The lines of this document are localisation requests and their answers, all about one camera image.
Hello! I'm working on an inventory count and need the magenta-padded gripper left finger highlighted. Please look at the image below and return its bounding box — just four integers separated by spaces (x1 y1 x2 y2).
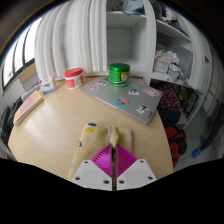
70 143 115 192

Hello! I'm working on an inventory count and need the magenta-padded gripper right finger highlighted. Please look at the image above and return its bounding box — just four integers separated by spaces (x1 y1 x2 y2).
114 143 158 192

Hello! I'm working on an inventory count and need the yellow printed towel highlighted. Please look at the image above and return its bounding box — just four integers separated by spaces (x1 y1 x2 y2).
67 121 134 181

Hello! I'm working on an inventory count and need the red bag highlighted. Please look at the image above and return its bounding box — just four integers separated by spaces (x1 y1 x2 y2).
164 125 188 169

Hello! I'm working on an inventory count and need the grey laptop with stickers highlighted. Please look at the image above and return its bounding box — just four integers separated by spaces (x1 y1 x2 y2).
80 76 164 126

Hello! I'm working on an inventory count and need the colourful patterned bag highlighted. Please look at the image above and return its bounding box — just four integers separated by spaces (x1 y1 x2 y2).
156 82 183 128

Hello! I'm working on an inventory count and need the pink-covered book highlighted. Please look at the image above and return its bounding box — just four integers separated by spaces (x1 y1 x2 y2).
12 90 45 127

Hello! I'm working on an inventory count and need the white tub with red lid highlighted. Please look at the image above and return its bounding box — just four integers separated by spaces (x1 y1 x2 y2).
63 67 86 90

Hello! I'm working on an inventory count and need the small printed carton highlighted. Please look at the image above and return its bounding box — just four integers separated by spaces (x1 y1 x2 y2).
39 75 58 95

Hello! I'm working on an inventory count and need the green round tin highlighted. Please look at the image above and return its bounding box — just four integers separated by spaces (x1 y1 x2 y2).
108 62 131 88

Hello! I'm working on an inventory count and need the brown cardboard box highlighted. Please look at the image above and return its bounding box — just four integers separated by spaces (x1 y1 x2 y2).
17 62 38 85

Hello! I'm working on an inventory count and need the white shelf unit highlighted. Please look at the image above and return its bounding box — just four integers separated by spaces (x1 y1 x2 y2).
105 0 215 131

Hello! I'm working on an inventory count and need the white curtain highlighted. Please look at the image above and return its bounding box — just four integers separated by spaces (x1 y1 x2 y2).
33 0 108 82

